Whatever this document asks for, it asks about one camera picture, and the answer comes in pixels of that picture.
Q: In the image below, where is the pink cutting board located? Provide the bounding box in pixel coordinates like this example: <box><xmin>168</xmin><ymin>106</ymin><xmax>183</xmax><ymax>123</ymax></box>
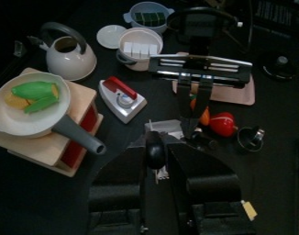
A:
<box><xmin>172</xmin><ymin>74</ymin><xmax>256</xmax><ymax>106</ymax></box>

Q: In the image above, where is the toy corn green husk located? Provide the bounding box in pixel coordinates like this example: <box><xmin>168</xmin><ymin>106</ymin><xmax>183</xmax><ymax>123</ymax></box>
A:
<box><xmin>4</xmin><ymin>81</ymin><xmax>61</xmax><ymax>115</ymax></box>

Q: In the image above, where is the orange toy fruit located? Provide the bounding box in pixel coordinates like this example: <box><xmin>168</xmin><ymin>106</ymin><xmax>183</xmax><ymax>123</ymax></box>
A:
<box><xmin>189</xmin><ymin>97</ymin><xmax>211</xmax><ymax>127</ymax></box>

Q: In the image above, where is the yellow tape tag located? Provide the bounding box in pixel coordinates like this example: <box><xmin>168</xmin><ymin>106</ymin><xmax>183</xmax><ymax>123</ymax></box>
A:
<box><xmin>240</xmin><ymin>200</ymin><xmax>260</xmax><ymax>222</ymax></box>

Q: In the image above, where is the pink toy pot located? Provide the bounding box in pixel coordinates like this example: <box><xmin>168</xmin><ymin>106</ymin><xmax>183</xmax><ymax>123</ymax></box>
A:
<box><xmin>113</xmin><ymin>27</ymin><xmax>164</xmax><ymax>72</ymax></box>

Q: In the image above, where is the red toy tomato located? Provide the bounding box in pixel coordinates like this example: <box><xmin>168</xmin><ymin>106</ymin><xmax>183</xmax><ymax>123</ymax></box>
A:
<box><xmin>208</xmin><ymin>111</ymin><xmax>239</xmax><ymax>138</ymax></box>

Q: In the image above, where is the dark green toy block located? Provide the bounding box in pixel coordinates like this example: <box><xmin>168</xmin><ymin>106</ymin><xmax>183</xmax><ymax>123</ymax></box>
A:
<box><xmin>133</xmin><ymin>12</ymin><xmax>145</xmax><ymax>24</ymax></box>

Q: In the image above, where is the white kettle grey handle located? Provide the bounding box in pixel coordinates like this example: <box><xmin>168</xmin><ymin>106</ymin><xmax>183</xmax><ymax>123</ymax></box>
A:
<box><xmin>26</xmin><ymin>21</ymin><xmax>97</xmax><ymax>82</ymax></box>

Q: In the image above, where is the black background equipment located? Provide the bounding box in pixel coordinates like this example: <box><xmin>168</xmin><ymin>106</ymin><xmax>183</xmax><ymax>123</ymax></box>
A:
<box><xmin>253</xmin><ymin>0</ymin><xmax>299</xmax><ymax>31</ymax></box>

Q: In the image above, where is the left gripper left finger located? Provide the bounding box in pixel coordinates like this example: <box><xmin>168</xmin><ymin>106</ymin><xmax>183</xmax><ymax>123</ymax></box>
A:
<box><xmin>88</xmin><ymin>134</ymin><xmax>148</xmax><ymax>235</ymax></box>

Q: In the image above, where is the white red toy iron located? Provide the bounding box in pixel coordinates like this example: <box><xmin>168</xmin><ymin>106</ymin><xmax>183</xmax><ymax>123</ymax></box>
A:
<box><xmin>97</xmin><ymin>76</ymin><xmax>149</xmax><ymax>125</ymax></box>

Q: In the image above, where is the white pan grey handle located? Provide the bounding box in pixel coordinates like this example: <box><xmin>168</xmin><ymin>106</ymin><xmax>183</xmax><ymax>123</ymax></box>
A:
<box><xmin>0</xmin><ymin>71</ymin><xmax>108</xmax><ymax>155</ymax></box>

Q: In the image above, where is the white toy slice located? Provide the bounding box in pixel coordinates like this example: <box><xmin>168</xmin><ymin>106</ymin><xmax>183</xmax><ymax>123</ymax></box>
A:
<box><xmin>140</xmin><ymin>43</ymin><xmax>151</xmax><ymax>59</ymax></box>
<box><xmin>148</xmin><ymin>44</ymin><xmax>159</xmax><ymax>58</ymax></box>
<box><xmin>123</xmin><ymin>41</ymin><xmax>133</xmax><ymax>58</ymax></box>
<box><xmin>131</xmin><ymin>42</ymin><xmax>141</xmax><ymax>59</ymax></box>

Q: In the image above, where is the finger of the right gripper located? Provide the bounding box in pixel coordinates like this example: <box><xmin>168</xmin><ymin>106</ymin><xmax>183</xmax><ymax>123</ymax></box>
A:
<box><xmin>189</xmin><ymin>74</ymin><xmax>216</xmax><ymax>139</ymax></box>
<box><xmin>173</xmin><ymin>73</ymin><xmax>195</xmax><ymax>139</ymax></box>

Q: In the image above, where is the black round lid with knob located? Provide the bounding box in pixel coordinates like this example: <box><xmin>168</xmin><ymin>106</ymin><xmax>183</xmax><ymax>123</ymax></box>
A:
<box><xmin>261</xmin><ymin>53</ymin><xmax>297</xmax><ymax>81</ymax></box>

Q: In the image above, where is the wooden toy stove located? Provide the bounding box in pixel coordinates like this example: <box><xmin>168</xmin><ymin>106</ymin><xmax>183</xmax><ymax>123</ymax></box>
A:
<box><xmin>0</xmin><ymin>67</ymin><xmax>105</xmax><ymax>178</ymax></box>

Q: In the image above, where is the white round lid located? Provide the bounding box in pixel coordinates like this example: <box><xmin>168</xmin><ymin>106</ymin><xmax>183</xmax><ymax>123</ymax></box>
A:
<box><xmin>96</xmin><ymin>24</ymin><xmax>128</xmax><ymax>50</ymax></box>

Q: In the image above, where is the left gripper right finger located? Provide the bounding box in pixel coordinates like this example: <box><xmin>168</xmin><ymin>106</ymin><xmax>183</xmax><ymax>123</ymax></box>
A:
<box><xmin>168</xmin><ymin>140</ymin><xmax>257</xmax><ymax>235</ymax></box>

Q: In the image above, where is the metal pot with handle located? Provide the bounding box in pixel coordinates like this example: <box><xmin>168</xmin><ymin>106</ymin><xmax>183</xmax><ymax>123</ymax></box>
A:
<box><xmin>236</xmin><ymin>125</ymin><xmax>265</xmax><ymax>153</ymax></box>

